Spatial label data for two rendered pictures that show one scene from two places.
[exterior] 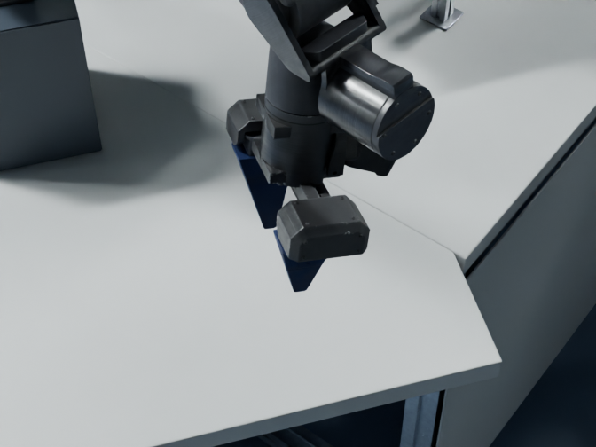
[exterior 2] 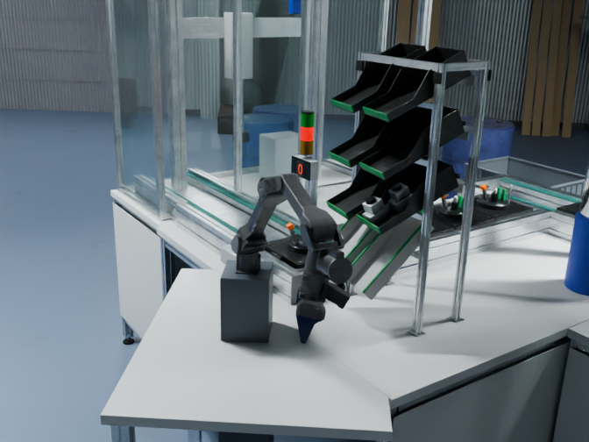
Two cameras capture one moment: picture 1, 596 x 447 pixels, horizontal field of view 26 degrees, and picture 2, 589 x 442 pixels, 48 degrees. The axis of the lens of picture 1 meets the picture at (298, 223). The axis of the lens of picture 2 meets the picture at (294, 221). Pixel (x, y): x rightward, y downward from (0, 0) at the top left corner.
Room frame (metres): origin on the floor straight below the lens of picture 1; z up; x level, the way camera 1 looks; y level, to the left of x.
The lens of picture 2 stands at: (-0.64, -0.39, 1.83)
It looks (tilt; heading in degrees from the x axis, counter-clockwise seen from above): 19 degrees down; 18
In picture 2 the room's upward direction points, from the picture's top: 1 degrees clockwise
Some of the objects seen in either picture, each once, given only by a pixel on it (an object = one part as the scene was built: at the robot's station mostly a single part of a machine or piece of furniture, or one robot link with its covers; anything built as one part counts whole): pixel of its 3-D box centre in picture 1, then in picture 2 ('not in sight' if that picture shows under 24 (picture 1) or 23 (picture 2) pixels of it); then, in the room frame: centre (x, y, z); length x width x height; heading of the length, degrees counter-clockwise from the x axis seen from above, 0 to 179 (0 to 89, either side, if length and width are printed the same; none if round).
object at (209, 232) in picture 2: not in sight; (232, 245); (1.52, 0.58, 0.91); 0.89 x 0.06 x 0.11; 53
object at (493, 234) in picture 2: not in sight; (406, 238); (1.86, -0.02, 0.91); 1.24 x 0.33 x 0.10; 143
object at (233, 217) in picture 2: not in sight; (268, 236); (1.68, 0.49, 0.91); 0.84 x 0.28 x 0.10; 53
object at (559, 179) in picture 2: not in sight; (524, 188); (3.49, -0.47, 0.73); 0.62 x 0.42 x 0.23; 53
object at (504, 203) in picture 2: not in sight; (494, 196); (2.27, -0.33, 1.01); 0.24 x 0.24 x 0.13; 53
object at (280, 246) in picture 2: not in sight; (307, 249); (1.48, 0.27, 0.96); 0.24 x 0.24 x 0.02; 53
